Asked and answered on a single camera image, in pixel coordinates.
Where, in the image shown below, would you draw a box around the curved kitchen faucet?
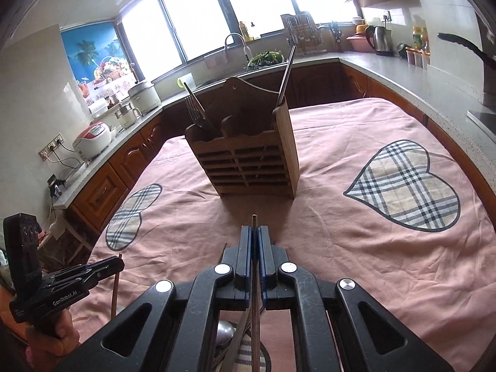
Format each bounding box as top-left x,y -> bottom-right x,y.
224,32 -> 253,62

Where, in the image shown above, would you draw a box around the person's left hand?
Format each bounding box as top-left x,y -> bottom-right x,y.
25,309 -> 80,371

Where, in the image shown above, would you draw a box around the wooden chopstick on table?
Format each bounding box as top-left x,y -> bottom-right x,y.
110,271 -> 120,320

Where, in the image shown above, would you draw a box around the pink tablecloth with hearts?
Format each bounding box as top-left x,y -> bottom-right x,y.
72,98 -> 495,371

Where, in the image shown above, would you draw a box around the white red rice cooker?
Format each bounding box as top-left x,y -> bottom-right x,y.
72,122 -> 112,161

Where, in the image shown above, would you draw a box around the small white electric pot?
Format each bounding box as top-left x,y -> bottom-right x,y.
115,102 -> 142,129

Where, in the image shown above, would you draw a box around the wooden utensil holder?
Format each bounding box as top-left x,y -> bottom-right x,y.
185,77 -> 300,197

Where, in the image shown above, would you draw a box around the white slow cooker pot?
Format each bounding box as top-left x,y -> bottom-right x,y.
128,81 -> 161,114

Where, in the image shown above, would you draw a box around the wooden lower cabinets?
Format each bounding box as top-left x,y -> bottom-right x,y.
55,54 -> 495,238

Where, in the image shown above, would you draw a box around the green lidded plastic container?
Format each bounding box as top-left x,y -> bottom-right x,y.
177,72 -> 197,91

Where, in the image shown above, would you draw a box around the dark chopstick in holder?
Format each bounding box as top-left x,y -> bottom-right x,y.
276,45 -> 297,107

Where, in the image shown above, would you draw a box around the green vegetables in sink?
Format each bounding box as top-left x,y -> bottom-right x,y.
247,51 -> 284,69

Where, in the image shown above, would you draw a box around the pink basin on counter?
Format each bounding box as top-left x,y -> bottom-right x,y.
346,34 -> 375,53

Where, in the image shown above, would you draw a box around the stainless electric kettle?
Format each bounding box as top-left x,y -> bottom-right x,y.
365,25 -> 394,56

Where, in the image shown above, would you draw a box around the condiment bottles on counter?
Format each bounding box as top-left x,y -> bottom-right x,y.
405,26 -> 430,69

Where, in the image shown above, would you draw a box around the wall power socket strip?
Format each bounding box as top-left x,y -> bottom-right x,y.
39,134 -> 64,160

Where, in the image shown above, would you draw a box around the tropical fruit wall poster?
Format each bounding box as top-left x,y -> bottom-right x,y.
61,21 -> 136,116

